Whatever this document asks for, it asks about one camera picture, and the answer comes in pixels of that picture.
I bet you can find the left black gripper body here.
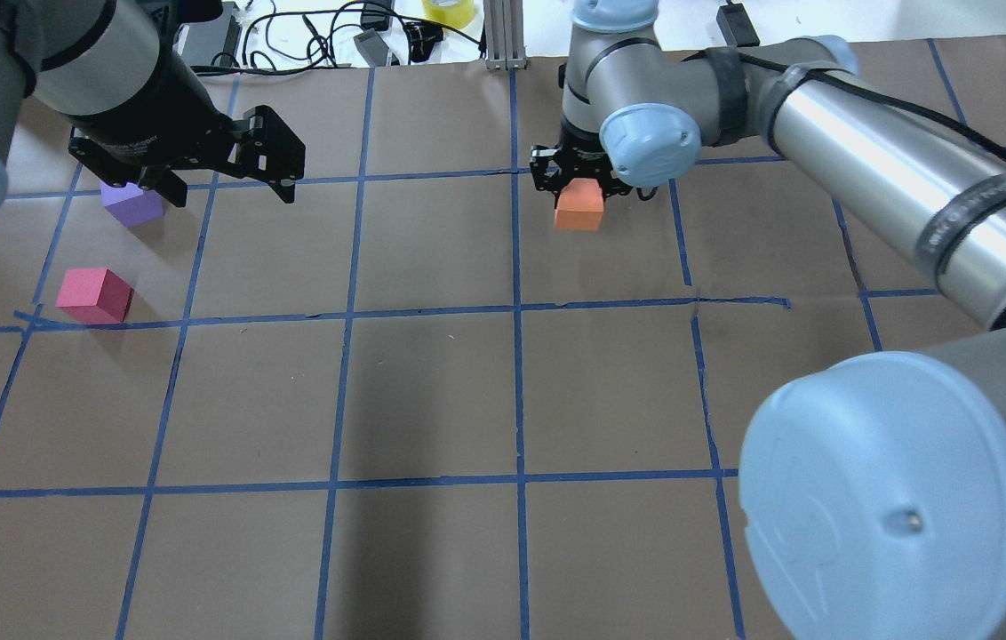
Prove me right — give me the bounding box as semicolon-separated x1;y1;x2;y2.
68;53;235;188

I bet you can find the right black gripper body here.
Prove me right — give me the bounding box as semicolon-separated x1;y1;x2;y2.
528;124;658;200

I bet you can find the orange foam cube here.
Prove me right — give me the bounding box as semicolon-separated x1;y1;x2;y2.
555;178;605;232

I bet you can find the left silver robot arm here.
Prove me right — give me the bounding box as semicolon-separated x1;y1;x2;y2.
0;1;307;207

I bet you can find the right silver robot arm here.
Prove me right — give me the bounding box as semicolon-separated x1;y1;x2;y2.
529;1;1006;639

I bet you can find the purple foam cube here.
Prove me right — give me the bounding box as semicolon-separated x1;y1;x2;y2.
100;182;165;228

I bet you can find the red foam cube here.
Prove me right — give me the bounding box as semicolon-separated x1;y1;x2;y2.
53;268;134;325

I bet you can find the yellow tape roll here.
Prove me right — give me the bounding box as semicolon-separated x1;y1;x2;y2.
421;0;475;29

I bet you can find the black power brick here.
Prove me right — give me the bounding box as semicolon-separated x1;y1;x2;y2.
715;1;762;48

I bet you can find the aluminium frame post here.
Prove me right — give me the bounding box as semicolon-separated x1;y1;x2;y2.
482;0;528;70

